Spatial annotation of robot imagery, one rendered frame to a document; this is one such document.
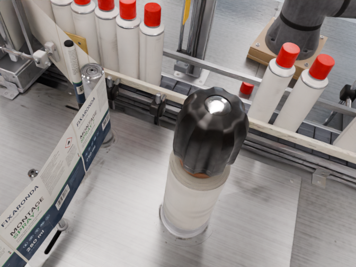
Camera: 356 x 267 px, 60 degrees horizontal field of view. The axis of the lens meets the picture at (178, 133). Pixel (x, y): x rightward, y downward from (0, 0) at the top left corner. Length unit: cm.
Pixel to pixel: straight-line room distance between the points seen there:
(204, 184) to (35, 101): 47
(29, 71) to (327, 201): 71
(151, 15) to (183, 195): 36
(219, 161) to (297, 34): 63
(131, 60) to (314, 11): 47
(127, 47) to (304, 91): 37
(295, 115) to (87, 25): 47
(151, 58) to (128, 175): 25
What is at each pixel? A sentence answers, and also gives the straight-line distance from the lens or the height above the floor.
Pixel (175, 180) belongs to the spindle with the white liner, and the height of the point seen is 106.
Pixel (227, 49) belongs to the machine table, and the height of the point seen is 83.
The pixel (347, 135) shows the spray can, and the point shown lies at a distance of 73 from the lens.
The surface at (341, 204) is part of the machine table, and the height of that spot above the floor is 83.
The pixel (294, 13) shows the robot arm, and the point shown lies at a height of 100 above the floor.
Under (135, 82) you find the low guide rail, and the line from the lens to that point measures 72.
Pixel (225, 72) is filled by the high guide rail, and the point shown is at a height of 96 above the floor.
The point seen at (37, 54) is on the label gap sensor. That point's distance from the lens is 66.
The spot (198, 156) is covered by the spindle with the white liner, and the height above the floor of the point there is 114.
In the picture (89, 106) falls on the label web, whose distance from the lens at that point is 50.
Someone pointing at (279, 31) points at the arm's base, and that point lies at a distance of 94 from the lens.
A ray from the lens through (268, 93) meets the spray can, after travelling 65.
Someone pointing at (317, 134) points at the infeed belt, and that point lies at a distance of 78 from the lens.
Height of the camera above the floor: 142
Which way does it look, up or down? 53 degrees down
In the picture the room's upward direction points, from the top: 9 degrees clockwise
